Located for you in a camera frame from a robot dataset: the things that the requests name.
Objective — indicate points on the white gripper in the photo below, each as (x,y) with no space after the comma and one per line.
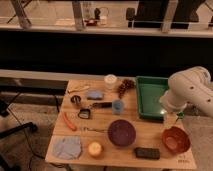
(170,119)

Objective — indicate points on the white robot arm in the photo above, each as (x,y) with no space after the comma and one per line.
(193,86)

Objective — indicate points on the orange bowl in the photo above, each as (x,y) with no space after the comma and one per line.
(176,140)

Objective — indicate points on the green plastic tray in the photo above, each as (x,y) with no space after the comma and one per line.
(148,91)

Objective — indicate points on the black rectangular sponge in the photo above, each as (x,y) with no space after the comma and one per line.
(147,153)

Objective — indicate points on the purple plate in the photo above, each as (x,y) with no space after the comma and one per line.
(121,133)

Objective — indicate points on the blue cup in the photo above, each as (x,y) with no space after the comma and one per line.
(117,107)

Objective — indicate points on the brown grape bunch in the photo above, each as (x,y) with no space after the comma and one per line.
(126,84)

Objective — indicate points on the white cup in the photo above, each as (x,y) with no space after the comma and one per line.
(110,81)

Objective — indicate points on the blue sponge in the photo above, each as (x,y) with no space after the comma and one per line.
(94,95)

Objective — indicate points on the yellow apple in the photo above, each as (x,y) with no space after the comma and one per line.
(95,149)

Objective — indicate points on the black square cup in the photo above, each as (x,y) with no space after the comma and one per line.
(84,114)

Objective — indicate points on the black round measuring cup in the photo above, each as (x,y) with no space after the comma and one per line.
(75,99)

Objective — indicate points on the blue cloth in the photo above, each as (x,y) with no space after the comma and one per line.
(67,148)

